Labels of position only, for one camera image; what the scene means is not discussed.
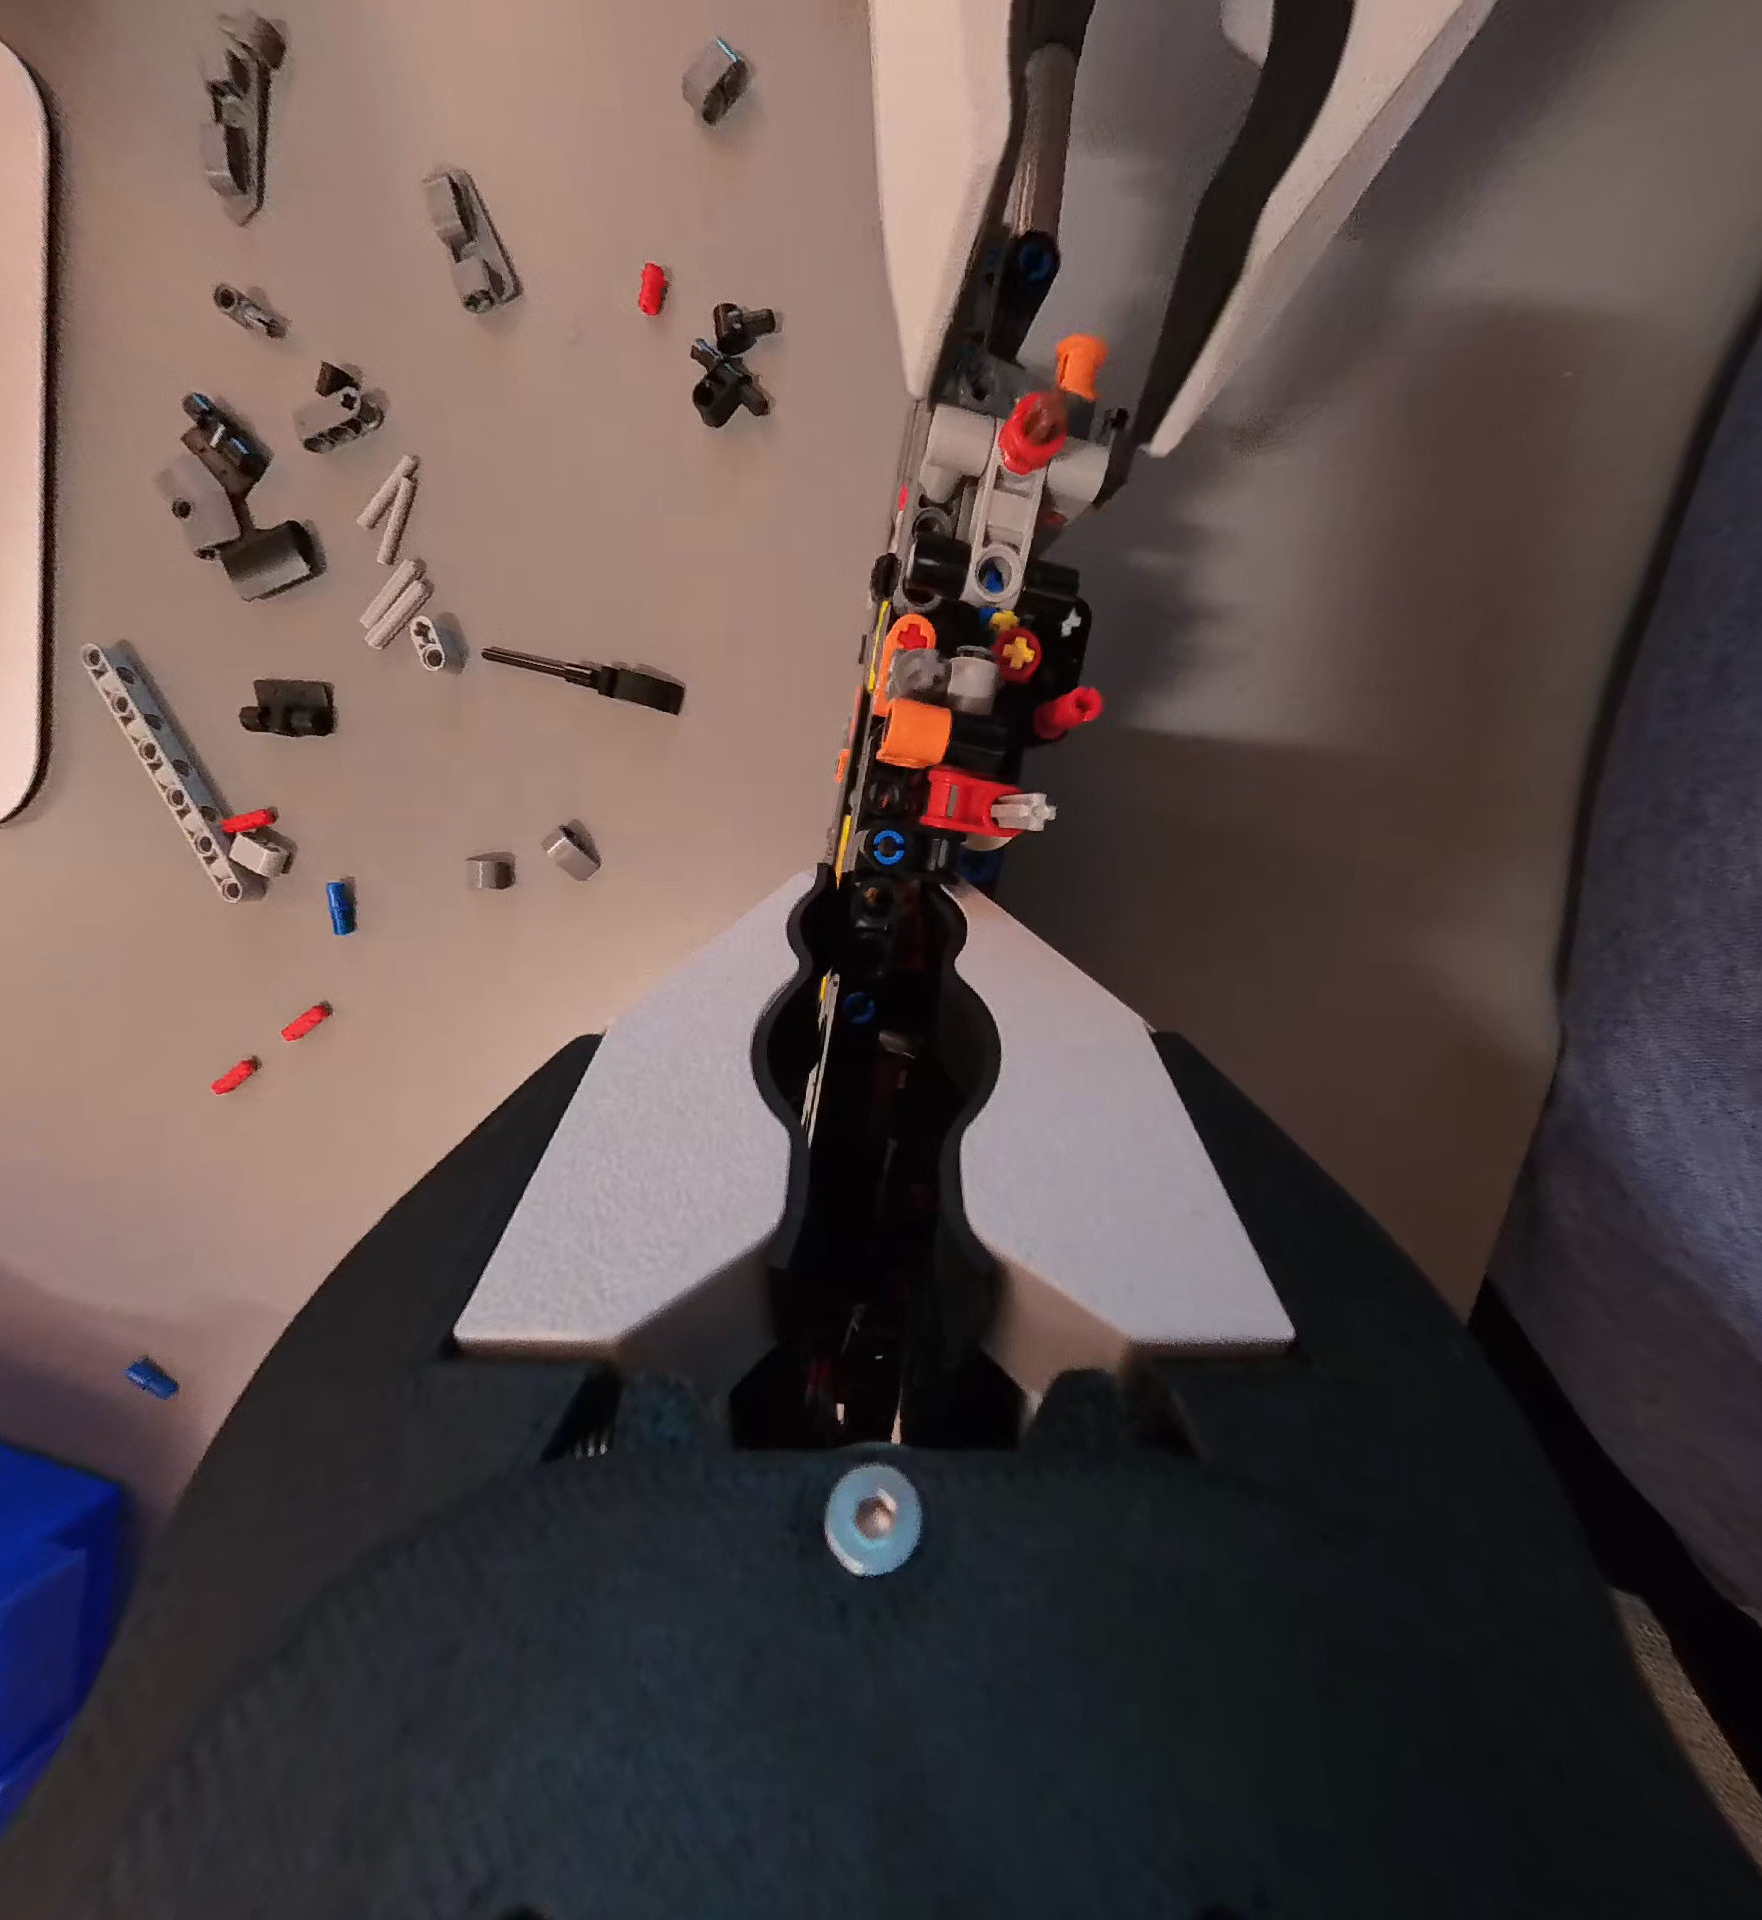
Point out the small blue lego pin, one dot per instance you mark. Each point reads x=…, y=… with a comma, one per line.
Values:
x=152, y=1377

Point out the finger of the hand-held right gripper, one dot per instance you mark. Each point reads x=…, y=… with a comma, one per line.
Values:
x=942, y=150
x=1345, y=120

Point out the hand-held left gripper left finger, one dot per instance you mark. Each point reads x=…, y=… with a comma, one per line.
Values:
x=626, y=1200

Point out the black lego shaft piece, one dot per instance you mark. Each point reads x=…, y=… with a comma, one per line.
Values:
x=641, y=685

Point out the light grey lego axle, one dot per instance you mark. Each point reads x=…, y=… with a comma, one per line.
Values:
x=383, y=494
x=404, y=616
x=402, y=517
x=385, y=598

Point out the small dark lego connector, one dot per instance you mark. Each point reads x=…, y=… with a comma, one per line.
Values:
x=251, y=308

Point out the long grey lego beam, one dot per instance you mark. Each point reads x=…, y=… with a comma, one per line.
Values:
x=162, y=764

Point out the person's blue sweater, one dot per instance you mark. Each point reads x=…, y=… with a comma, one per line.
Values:
x=1691, y=899

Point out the long blue lego pin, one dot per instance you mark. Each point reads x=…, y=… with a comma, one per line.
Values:
x=343, y=908

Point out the grey lego panel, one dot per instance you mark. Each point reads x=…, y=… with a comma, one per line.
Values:
x=467, y=241

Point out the dark grey lego panel assembly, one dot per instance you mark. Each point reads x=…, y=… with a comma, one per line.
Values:
x=238, y=120

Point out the black lego cross connector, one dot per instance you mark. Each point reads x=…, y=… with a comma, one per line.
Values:
x=729, y=387

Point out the blue plastic bin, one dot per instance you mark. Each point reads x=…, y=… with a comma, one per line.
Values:
x=10, y=1619

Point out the black lego elbow connector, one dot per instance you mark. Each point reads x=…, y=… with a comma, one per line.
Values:
x=747, y=319

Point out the grey two-hole lego piece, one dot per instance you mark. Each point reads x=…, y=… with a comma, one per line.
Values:
x=715, y=83

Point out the black curved lego panel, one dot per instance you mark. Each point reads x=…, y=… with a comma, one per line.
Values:
x=278, y=563

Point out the red lego pin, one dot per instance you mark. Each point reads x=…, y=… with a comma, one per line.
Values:
x=307, y=1023
x=237, y=1076

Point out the dark grey holed lego piece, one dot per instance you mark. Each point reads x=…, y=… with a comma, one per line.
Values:
x=339, y=407

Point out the grey black lego panel assembly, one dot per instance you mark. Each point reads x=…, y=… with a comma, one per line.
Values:
x=213, y=481

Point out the light grey two-hole connector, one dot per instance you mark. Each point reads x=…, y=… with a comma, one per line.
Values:
x=436, y=641

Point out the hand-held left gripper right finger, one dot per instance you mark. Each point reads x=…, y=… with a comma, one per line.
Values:
x=1121, y=1200

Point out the orange lego pin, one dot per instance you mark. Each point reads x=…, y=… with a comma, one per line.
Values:
x=1076, y=366

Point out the partly built lego car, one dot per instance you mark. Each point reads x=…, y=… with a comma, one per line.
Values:
x=970, y=660

